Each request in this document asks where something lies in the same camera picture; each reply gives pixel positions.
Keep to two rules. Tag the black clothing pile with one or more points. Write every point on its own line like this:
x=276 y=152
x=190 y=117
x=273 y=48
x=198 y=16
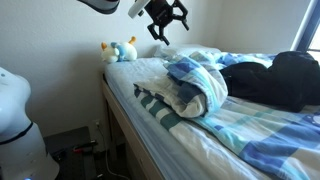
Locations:
x=283 y=83

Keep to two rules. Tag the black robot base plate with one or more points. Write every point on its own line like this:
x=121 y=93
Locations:
x=70 y=150

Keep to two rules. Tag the light wooden bed frame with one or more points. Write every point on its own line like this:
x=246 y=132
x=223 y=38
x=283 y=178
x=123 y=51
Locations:
x=123 y=120

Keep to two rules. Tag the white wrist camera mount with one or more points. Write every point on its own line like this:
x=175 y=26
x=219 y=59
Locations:
x=136 y=8

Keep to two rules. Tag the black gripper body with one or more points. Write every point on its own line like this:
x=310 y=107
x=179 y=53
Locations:
x=161 y=11

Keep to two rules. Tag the blue plaid duvet cover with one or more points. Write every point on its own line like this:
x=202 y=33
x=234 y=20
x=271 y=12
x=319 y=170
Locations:
x=253 y=133

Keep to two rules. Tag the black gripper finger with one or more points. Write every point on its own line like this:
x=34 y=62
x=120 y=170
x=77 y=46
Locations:
x=158 y=31
x=183 y=15

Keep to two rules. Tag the dark window frame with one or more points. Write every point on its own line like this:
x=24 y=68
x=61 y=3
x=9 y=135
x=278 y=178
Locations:
x=308 y=30

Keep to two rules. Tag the mattress with light blue sheet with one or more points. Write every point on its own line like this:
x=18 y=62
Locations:
x=133 y=73

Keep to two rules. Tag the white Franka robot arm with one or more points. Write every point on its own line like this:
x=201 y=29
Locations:
x=16 y=126

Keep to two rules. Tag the pale blue pillow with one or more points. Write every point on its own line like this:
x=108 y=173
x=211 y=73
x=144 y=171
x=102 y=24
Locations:
x=173 y=50

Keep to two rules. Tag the white stuffed duck toy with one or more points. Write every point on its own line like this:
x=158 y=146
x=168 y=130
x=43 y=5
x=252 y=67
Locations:
x=128 y=51

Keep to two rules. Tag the white wall outlet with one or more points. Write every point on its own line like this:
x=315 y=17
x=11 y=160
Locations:
x=97 y=124

